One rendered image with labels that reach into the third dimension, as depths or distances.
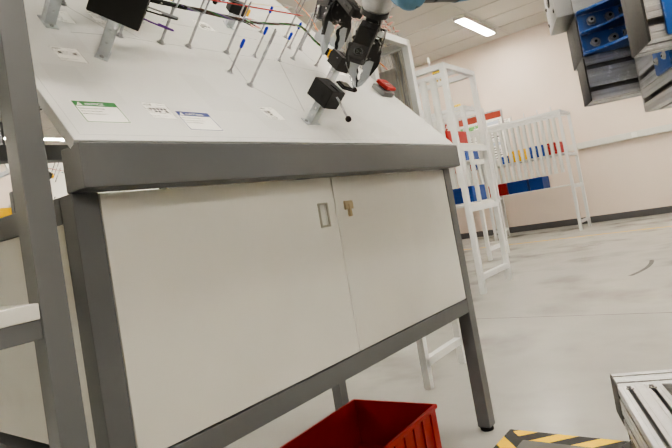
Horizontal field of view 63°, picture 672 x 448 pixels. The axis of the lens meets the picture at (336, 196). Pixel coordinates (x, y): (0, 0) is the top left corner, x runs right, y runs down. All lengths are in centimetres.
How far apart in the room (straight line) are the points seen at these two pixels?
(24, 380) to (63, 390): 32
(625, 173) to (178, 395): 882
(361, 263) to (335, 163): 25
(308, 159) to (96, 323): 52
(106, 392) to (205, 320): 19
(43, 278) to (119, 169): 19
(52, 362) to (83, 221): 20
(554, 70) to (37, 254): 928
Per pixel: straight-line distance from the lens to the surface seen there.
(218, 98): 115
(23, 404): 114
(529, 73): 984
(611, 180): 946
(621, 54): 125
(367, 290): 130
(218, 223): 100
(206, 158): 95
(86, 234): 87
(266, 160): 105
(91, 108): 94
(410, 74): 251
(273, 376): 108
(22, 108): 81
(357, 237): 129
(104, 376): 88
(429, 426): 166
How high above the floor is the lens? 70
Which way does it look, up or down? 3 degrees up
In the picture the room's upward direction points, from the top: 10 degrees counter-clockwise
